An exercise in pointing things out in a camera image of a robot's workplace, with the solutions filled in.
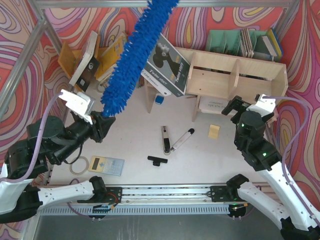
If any white black utility knife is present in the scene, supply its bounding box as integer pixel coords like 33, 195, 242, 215
170, 128, 195, 152

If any blue microfiber duster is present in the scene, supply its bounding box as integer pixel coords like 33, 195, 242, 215
100, 0, 179, 117

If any white black stapler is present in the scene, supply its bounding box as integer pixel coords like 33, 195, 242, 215
161, 126, 171, 155

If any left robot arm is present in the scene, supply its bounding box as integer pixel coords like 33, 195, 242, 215
0, 111, 116, 224

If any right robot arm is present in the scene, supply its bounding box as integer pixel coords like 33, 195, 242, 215
221, 94, 320, 240

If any light wooden bookshelf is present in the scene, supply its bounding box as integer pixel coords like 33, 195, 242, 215
146, 46, 289, 123

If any pink pig figurine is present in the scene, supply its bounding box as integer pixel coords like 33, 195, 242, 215
267, 109, 279, 128

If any yellow sticky note pad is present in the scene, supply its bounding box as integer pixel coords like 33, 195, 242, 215
208, 124, 220, 140

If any blue yellow calculator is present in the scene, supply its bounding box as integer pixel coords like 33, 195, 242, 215
88, 156, 125, 177

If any clear tape roll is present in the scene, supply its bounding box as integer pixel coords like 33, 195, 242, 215
69, 156, 90, 176

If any white black paperback book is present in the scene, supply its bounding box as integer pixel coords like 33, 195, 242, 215
69, 31, 100, 92

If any green desk organizer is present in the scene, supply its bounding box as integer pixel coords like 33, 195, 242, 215
205, 28, 278, 62

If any black small tool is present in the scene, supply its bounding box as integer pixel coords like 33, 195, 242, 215
147, 155, 168, 167

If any blue white eraser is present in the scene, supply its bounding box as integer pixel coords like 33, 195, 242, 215
154, 94, 164, 105

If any blue covered book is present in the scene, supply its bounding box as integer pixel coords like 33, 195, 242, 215
265, 28, 284, 62

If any yellow book stack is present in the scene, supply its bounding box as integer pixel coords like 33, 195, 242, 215
96, 32, 127, 83

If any white Chokladfabriken book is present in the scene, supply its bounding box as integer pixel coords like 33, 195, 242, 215
141, 70, 172, 97

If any black white Twins story book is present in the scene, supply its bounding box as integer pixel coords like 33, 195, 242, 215
143, 34, 190, 97

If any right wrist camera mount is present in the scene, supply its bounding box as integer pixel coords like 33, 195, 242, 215
246, 94, 276, 117

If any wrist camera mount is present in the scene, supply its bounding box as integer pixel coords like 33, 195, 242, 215
246, 94, 276, 117
59, 89, 96, 125

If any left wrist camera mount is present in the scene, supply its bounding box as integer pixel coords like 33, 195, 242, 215
59, 89, 96, 125

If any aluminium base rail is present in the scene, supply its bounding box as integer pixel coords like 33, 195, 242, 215
32, 183, 301, 206

